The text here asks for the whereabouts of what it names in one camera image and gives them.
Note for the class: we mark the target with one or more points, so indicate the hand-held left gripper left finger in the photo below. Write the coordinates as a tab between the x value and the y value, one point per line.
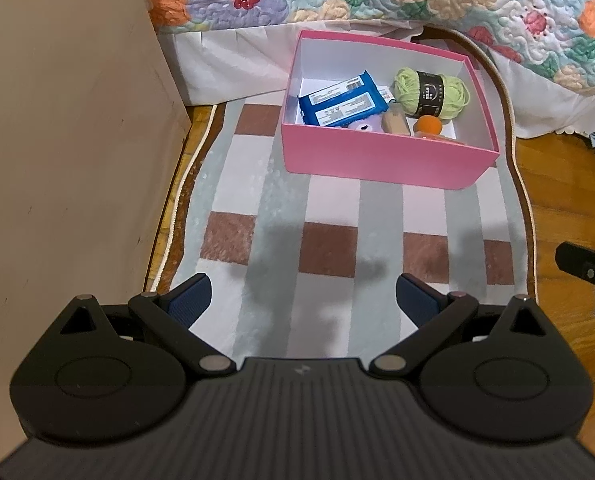
190	302

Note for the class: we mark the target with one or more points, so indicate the orange makeup sponge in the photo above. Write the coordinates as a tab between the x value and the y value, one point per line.
427	124

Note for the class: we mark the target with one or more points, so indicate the checked grey and brown rug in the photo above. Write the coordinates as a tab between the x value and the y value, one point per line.
327	210

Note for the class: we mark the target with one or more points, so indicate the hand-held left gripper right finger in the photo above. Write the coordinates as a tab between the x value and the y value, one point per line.
417	302

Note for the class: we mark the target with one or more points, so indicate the green yarn ball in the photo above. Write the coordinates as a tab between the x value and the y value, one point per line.
407	87

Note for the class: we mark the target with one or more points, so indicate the pink cardboard box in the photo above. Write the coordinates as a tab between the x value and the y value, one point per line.
377	160

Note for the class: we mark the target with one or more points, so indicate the beige bottle with gold cap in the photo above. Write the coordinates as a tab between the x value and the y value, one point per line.
395	122

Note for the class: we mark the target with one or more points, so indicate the beige cabinet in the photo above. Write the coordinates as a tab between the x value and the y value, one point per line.
67	160

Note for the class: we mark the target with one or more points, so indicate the white tissue pack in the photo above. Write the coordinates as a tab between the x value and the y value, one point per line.
385	94

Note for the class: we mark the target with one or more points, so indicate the purple plush toy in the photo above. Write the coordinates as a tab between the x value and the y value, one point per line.
362	125

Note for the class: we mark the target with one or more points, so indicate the blue wet wipes pack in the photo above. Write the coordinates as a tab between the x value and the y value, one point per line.
337	107

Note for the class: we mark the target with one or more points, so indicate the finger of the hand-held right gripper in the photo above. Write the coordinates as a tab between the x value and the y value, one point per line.
580	260

